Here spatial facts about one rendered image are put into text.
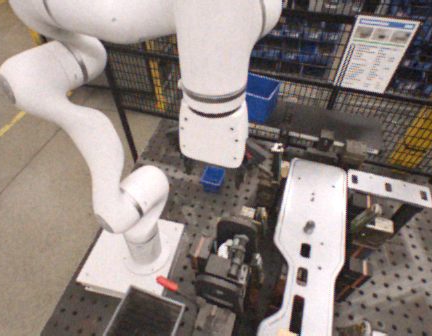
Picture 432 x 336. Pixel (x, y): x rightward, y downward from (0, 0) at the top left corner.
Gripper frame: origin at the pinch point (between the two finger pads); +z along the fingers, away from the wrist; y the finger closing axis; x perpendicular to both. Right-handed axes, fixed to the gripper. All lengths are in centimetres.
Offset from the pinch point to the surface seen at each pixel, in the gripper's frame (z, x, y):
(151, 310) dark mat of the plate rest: 28.8, -18.9, -8.2
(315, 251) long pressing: 45, 16, 28
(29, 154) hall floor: 144, 83, -213
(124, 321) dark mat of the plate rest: 28.8, -22.8, -12.7
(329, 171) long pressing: 45, 52, 30
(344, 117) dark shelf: 42, 86, 34
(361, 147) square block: 39, 63, 40
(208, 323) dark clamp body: 37.0, -15.6, 3.7
